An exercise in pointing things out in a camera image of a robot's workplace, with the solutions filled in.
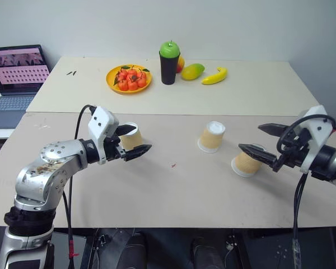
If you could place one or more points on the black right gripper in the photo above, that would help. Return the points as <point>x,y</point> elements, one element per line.
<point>295,148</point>

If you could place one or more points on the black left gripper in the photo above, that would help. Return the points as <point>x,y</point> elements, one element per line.
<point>112,148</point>

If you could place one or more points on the tan paper cup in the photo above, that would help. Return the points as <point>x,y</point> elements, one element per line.
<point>247,166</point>
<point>212,138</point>
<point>132,140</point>

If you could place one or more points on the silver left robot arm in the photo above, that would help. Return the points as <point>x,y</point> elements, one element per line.
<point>44,171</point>

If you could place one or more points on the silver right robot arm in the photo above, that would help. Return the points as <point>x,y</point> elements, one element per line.
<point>329,164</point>

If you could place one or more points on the orange-red toy fruit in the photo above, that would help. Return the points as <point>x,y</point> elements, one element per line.
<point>142,83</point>
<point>132,85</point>
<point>132,73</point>
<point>123,74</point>
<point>122,85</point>
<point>142,75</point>

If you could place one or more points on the yellow plate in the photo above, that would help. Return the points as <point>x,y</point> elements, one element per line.
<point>110,82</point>

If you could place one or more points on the black cup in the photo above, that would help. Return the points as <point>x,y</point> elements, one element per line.
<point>168,70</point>

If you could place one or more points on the yellow toy banana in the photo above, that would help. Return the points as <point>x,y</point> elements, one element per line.
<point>214,78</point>

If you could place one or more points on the red-yellow toy peach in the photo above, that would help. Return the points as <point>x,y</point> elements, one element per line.
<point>180,65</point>

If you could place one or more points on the yellow-green toy mango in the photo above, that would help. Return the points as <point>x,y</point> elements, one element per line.
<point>192,71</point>

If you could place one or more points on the green toy apple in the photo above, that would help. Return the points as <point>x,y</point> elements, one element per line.
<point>170,50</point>

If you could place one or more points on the grey laptop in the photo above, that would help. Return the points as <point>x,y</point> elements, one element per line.
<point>15,84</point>

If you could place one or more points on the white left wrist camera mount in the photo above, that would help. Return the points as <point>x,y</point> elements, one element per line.
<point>100,120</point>

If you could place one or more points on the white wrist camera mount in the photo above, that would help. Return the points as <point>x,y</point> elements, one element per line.
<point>100,120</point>
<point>317,126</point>

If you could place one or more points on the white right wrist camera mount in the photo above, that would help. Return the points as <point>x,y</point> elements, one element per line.
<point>317,126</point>

